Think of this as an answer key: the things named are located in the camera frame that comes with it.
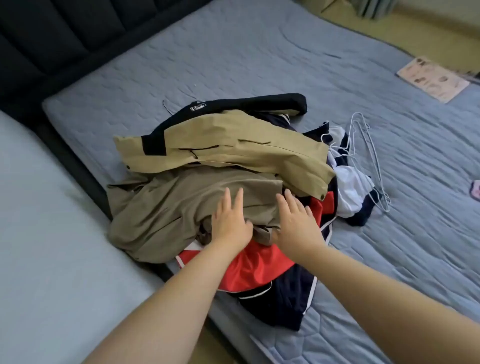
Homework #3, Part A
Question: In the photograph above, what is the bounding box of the person's right hand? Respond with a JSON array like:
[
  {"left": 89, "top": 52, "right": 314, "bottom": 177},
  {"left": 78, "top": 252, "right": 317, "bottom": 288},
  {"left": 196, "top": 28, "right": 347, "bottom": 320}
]
[{"left": 276, "top": 189, "right": 327, "bottom": 261}]

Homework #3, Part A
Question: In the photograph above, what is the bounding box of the pink paper leaflet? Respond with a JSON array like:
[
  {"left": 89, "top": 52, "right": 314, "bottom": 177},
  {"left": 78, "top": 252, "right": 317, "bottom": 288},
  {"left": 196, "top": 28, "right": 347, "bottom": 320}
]
[{"left": 396, "top": 56, "right": 471, "bottom": 105}]

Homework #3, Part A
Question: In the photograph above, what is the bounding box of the person's left hand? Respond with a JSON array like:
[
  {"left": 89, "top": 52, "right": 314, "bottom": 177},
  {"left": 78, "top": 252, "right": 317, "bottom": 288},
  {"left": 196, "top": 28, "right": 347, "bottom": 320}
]
[{"left": 211, "top": 187, "right": 255, "bottom": 252}]

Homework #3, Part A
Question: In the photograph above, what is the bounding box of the person's right forearm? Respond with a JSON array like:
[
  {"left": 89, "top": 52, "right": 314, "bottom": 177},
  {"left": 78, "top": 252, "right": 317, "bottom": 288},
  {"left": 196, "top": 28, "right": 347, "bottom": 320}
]
[{"left": 296, "top": 240, "right": 480, "bottom": 364}]

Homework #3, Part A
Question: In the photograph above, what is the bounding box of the white and navy garment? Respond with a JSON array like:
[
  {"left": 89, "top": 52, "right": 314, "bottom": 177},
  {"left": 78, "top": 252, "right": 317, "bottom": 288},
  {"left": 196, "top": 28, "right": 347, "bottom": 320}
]
[{"left": 303, "top": 122, "right": 382, "bottom": 228}]

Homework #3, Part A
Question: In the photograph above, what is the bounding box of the dark grey upholstered headboard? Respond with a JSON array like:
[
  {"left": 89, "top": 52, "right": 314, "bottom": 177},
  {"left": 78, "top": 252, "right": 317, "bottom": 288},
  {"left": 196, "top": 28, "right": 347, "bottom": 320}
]
[{"left": 0, "top": 0, "right": 213, "bottom": 114}]

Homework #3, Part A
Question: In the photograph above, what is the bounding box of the grey quilted bed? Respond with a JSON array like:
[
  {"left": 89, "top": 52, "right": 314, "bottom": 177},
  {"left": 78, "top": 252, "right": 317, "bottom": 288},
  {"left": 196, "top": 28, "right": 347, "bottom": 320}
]
[{"left": 41, "top": 0, "right": 480, "bottom": 364}]

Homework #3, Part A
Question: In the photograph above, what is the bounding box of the red and navy sports jacket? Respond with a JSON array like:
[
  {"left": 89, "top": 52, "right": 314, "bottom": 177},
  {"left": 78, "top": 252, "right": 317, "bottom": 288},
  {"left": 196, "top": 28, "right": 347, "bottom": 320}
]
[{"left": 176, "top": 191, "right": 336, "bottom": 333}]

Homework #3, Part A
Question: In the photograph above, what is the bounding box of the tan and black jacket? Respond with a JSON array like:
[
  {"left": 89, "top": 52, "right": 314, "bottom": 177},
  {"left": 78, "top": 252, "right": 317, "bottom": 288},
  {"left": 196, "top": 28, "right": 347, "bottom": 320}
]
[{"left": 114, "top": 93, "right": 337, "bottom": 202}]

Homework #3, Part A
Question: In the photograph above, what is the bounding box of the person's left forearm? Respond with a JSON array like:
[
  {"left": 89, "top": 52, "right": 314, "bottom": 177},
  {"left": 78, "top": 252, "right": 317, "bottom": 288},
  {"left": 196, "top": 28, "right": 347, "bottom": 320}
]
[{"left": 82, "top": 238, "right": 256, "bottom": 364}]

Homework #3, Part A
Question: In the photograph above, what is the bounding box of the grey striped curtain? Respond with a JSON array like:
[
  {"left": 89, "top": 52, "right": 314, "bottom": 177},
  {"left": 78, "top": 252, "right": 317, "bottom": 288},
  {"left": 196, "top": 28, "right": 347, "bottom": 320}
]
[{"left": 351, "top": 0, "right": 400, "bottom": 21}]

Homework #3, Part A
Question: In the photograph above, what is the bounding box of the khaki zip jacket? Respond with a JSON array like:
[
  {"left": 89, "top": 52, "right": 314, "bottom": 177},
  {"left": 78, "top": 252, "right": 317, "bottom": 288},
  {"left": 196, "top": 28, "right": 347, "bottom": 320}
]
[{"left": 106, "top": 166, "right": 286, "bottom": 264}]

